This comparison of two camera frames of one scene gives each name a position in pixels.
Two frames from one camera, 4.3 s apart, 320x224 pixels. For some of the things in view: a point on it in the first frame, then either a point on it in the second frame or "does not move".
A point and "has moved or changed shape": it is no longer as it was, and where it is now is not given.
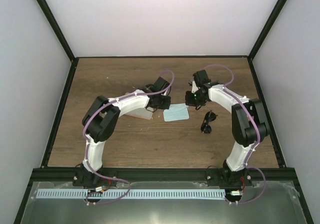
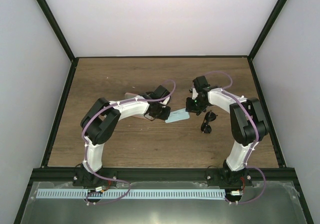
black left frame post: (51, 19) does not move
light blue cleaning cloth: (176, 112) has moved or changed shape
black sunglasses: (209, 116) does not move
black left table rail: (59, 114) does not move
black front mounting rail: (125, 175) does not move
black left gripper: (165, 106) → (164, 116)
